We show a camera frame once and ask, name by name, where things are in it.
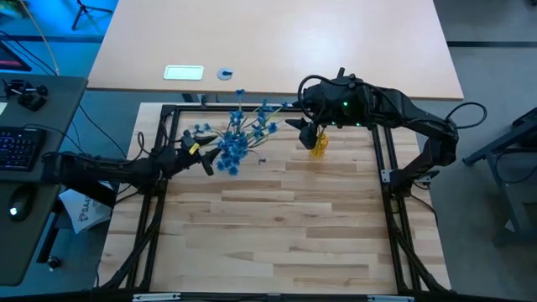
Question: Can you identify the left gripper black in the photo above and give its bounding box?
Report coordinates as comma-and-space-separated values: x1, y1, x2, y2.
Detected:
163, 129, 223, 178

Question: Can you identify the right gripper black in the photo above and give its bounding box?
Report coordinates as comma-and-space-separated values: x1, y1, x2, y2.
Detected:
284, 77, 345, 151

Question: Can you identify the blue small-blossom flower spray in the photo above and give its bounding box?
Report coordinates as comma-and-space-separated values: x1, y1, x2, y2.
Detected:
183, 122, 213, 138
228, 87, 291, 146

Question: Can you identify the blue large-petal flower stem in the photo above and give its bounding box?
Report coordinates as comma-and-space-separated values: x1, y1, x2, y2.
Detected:
220, 128, 251, 159
215, 154, 241, 178

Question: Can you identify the yellow glass vase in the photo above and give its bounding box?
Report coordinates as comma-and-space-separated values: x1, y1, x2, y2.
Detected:
309, 129, 330, 159

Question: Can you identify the white rectangular plate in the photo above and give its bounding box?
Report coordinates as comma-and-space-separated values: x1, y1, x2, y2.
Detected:
163, 64, 206, 82

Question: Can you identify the beige laminate table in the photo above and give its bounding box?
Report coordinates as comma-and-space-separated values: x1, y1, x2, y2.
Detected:
86, 0, 465, 102

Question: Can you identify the white printed paper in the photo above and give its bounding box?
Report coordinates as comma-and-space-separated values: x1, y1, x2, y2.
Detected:
58, 181, 113, 236

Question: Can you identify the dark grey desk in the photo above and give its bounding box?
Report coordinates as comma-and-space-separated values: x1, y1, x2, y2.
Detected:
0, 73, 90, 288

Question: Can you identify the backlit black keyboard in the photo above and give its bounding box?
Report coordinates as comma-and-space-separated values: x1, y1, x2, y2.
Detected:
0, 125, 48, 173

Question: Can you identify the black tripod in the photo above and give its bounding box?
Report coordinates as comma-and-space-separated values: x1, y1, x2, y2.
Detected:
70, 0, 115, 31

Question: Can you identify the black computer mouse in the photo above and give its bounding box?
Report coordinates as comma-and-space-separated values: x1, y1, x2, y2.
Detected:
7, 183, 38, 223

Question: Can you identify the dark metal side desk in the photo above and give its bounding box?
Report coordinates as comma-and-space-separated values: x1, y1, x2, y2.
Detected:
461, 107, 537, 247

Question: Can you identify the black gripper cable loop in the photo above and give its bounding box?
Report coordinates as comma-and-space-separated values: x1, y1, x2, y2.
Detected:
295, 74, 366, 123

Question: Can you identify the black aluminium rig frame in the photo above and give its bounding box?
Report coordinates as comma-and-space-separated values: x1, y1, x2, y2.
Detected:
98, 102, 451, 301

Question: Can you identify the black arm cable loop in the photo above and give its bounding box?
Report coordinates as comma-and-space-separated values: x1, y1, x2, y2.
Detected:
443, 101, 488, 131

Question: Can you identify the black clamp mount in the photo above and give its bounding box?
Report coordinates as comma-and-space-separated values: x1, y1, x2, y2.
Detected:
1, 78, 50, 113

